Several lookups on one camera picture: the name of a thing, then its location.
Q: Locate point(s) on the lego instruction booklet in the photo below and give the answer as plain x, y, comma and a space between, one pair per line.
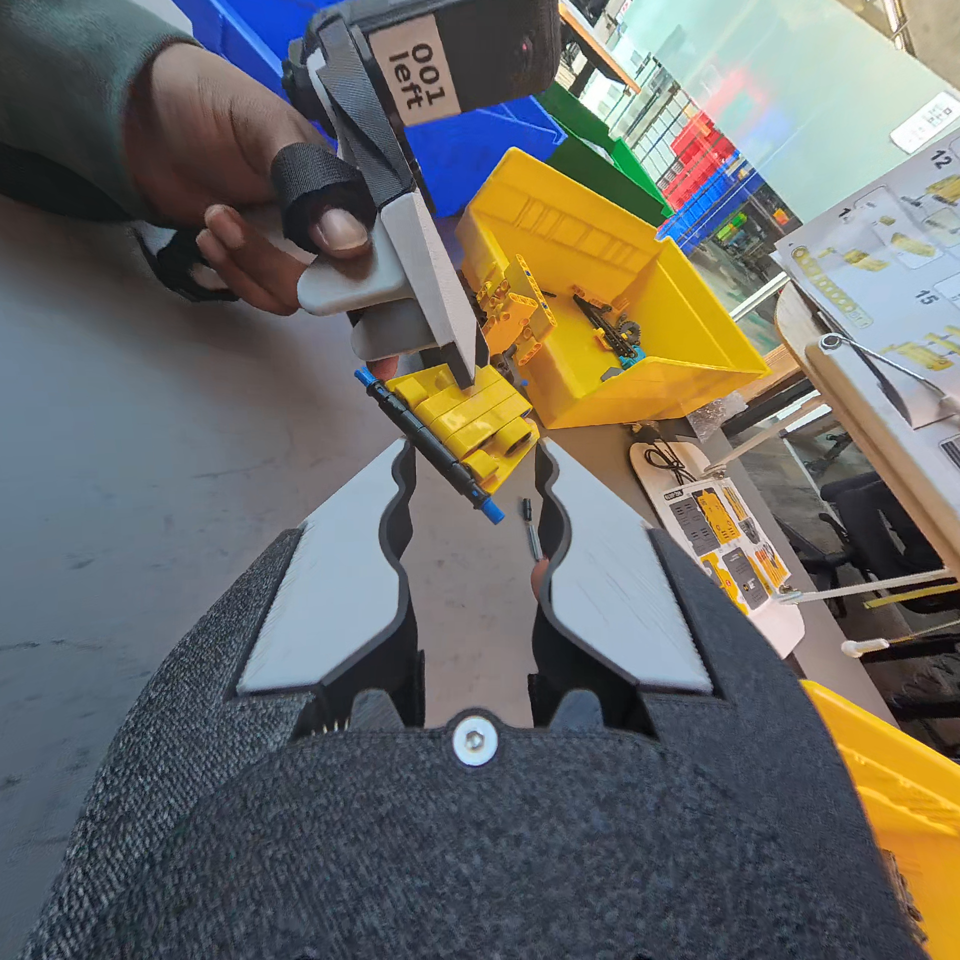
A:
720, 540

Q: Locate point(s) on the person's right hand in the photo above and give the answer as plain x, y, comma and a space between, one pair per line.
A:
540, 581

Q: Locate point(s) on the rack of red blue bins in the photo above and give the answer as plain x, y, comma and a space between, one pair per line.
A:
701, 154

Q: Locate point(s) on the yellow grey lego build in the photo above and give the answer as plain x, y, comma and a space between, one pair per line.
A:
517, 311

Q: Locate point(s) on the green storage bin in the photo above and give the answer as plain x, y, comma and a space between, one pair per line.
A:
592, 169

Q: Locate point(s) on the open instruction manual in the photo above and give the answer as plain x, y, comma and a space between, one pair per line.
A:
885, 247

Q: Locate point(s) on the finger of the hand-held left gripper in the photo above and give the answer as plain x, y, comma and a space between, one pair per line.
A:
435, 285

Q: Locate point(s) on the blue storage bin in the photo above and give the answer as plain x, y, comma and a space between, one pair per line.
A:
480, 157

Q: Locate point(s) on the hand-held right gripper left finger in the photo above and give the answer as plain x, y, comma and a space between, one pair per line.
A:
330, 607

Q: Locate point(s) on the yellow lego panel assembly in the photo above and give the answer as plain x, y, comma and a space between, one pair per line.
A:
465, 420

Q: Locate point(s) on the yellow storage bin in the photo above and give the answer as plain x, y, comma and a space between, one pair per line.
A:
900, 810
675, 300

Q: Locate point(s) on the person's left hand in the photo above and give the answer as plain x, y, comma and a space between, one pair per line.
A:
195, 135

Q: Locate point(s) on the black lego connector blue pin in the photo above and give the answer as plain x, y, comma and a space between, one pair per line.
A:
394, 409

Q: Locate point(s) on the loose lego gear parts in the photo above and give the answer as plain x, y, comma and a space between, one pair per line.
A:
611, 330

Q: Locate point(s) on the person's left forearm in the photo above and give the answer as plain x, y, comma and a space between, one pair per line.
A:
75, 97

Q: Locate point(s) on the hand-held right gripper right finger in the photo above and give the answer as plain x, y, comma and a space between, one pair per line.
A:
622, 607

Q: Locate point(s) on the bubble wrap sheet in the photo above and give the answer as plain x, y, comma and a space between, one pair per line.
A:
712, 416

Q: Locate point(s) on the white paper notice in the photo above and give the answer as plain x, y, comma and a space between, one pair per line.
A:
926, 124

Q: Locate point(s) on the wooden table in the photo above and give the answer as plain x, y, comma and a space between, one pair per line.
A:
772, 367

